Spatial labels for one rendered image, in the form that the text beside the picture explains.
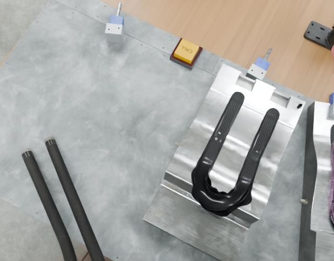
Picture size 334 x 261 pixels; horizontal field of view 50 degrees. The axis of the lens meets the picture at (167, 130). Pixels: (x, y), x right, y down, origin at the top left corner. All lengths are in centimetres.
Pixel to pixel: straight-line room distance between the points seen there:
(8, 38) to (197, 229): 169
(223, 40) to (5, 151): 76
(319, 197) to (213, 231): 30
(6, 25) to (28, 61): 114
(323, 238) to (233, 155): 30
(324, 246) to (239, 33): 70
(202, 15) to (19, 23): 134
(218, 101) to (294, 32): 41
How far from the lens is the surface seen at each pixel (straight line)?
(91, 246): 94
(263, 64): 118
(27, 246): 194
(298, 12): 137
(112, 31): 118
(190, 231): 98
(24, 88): 121
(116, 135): 109
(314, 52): 131
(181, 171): 92
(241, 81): 111
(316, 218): 105
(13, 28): 235
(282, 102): 111
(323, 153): 109
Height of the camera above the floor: 184
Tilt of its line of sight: 72 degrees down
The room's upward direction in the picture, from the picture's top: 5 degrees clockwise
